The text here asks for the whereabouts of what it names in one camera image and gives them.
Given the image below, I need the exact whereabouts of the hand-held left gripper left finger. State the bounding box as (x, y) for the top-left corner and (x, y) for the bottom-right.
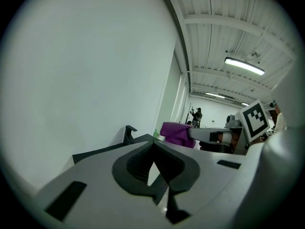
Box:
(35, 141), (168, 229)

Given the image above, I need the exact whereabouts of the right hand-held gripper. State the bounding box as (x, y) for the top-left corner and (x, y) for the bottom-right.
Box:
(187, 99), (271, 156)

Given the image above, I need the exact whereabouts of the black tripod pole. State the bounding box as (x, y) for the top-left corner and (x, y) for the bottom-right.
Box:
(184, 103), (193, 124)

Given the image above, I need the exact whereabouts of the purple cloth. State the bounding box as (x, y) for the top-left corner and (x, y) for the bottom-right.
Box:
(159, 121), (196, 149)

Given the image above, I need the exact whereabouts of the black sink faucet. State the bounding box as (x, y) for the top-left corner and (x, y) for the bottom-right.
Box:
(122, 125), (138, 146)

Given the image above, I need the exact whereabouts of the person's right hand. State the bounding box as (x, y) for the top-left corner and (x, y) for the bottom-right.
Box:
(221, 131), (240, 151)

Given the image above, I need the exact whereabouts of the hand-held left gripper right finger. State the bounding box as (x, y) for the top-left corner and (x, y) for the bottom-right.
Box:
(152, 141), (246, 229)

